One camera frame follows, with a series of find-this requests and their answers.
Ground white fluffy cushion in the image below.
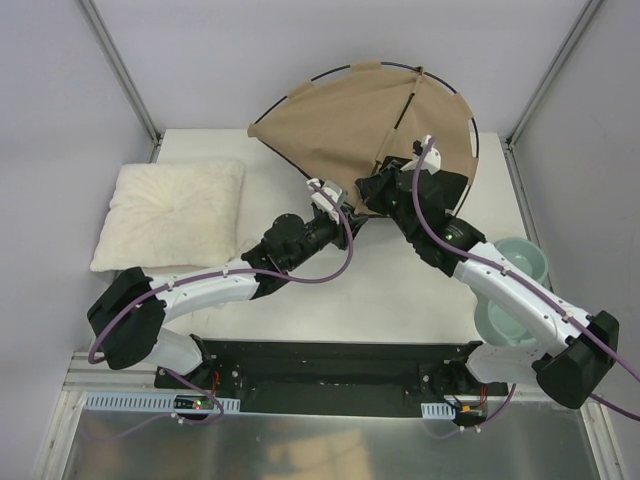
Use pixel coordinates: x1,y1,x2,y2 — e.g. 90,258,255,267
90,158,245,272

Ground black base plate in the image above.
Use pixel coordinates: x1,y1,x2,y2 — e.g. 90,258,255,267
154,339,516,416

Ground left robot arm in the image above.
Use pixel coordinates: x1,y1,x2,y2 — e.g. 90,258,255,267
87,207,367,389

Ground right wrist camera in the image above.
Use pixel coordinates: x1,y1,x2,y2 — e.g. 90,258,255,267
413,134,442,175

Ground circuit board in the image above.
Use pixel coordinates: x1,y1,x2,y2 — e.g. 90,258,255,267
420,402,486,420
174,395,241,414

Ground aluminium frame post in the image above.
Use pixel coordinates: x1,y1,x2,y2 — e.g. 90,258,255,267
505,0,607,149
75,0,162,146

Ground beige pet tent fabric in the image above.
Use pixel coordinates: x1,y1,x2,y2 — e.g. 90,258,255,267
245,60,482,221

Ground right aluminium frame post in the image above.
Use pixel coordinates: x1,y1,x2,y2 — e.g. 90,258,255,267
505,0,607,149

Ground left aluminium frame post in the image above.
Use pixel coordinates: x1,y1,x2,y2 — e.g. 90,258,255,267
75,0,162,146

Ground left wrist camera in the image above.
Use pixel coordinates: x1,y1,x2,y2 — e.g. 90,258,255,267
307,178,346,223

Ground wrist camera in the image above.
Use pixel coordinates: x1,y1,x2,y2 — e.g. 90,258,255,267
307,178,346,223
413,134,442,175

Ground green double pet bowl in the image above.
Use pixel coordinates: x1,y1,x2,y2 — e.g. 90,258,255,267
473,237,548,347

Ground left circuit board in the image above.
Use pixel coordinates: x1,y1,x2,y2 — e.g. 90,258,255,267
174,395,241,414

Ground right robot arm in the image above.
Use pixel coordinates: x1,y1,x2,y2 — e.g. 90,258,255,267
355,161,619,409

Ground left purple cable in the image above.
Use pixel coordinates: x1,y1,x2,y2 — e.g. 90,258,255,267
84,180,357,441

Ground right circuit board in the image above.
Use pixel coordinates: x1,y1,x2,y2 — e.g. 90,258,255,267
420,402,486,420

